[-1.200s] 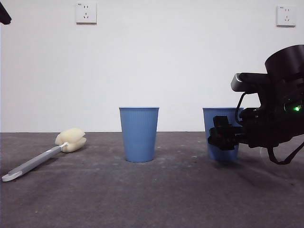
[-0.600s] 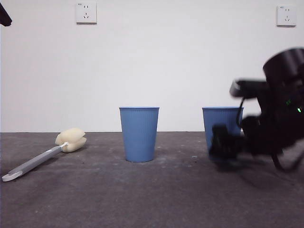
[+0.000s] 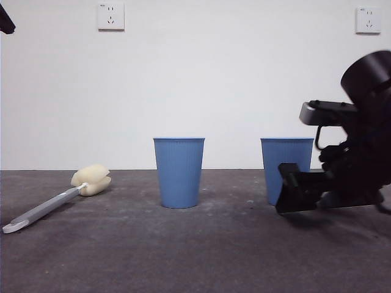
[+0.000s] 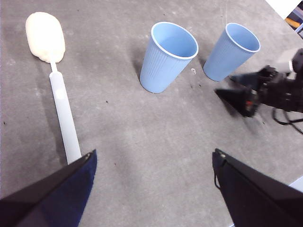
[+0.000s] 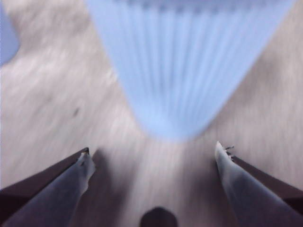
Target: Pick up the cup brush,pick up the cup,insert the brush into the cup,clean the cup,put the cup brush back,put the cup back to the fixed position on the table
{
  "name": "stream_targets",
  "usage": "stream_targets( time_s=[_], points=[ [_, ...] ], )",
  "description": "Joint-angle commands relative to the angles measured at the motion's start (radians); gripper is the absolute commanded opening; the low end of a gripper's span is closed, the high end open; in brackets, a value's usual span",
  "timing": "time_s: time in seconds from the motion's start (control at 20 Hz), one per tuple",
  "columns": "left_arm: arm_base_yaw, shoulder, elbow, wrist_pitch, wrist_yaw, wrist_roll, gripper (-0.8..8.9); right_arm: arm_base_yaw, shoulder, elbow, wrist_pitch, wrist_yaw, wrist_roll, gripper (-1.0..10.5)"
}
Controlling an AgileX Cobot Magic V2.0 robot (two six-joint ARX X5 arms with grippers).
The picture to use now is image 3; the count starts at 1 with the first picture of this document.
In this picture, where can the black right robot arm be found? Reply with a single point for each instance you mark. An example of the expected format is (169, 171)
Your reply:
(366, 76)

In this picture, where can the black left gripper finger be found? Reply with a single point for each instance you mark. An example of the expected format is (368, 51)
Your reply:
(5, 21)

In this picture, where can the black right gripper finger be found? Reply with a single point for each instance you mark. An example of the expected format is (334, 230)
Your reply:
(296, 195)

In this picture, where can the white wall socket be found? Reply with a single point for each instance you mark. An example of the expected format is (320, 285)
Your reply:
(368, 20)
(111, 16)

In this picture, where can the blue ribbed plastic cup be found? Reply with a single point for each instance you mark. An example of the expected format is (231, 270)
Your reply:
(281, 152)
(179, 174)

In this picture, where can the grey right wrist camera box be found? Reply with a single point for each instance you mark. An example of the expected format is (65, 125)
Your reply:
(323, 113)

